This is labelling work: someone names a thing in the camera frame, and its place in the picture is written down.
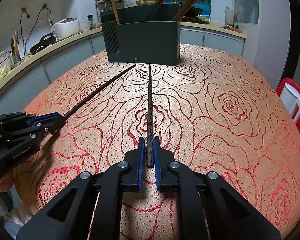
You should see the white electric kettle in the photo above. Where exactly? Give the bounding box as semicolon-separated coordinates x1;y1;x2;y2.
280;83;300;124

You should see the white plastic bottle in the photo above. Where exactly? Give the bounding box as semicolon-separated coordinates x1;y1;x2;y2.
224;6;234;26

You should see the person's left hand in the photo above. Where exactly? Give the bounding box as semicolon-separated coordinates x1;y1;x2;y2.
0;170;15;192

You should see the dark green utensil holder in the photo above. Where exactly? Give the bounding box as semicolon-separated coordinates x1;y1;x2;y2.
101;4;180;66

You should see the rose pattern tablecloth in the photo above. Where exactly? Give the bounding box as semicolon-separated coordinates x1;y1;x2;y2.
14;44;300;237

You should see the utensil jar on counter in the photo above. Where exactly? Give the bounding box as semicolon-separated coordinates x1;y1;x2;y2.
10;31;21;67

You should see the white rice cooker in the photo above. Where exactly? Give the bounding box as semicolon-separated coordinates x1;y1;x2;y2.
51;17;81;40

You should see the light bamboo chopstick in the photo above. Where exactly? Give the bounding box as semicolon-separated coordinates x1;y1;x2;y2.
111;0;120;25

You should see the black countertop appliance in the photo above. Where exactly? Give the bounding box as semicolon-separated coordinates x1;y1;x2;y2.
30;33;56;55

